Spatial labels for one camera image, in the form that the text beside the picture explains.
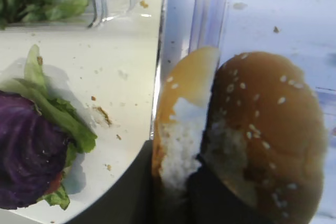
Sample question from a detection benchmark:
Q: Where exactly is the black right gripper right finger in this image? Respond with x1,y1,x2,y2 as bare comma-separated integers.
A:
186,154,268,224

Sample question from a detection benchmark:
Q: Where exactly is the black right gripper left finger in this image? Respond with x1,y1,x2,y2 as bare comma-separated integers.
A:
69,140,155,224

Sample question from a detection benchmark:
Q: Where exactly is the sesame bun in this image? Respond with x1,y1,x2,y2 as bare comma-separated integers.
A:
201,51,328,223
151,46,221,224

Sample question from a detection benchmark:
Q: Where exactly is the red tomato slice on stack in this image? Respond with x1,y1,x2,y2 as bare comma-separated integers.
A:
44,172,63,195

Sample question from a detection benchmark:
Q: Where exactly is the green lettuce under stack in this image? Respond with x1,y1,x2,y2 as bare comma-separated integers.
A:
1,45,97,209

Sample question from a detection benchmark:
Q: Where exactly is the bread crumb piece on tray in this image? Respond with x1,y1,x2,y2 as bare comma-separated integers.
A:
88,106,112,128

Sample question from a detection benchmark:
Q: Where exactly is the purple cabbage leaf on stack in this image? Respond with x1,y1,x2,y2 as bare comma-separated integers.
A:
1,91,71,210

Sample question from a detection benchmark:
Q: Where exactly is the metal baking tray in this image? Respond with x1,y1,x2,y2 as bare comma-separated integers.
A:
1,0,162,223

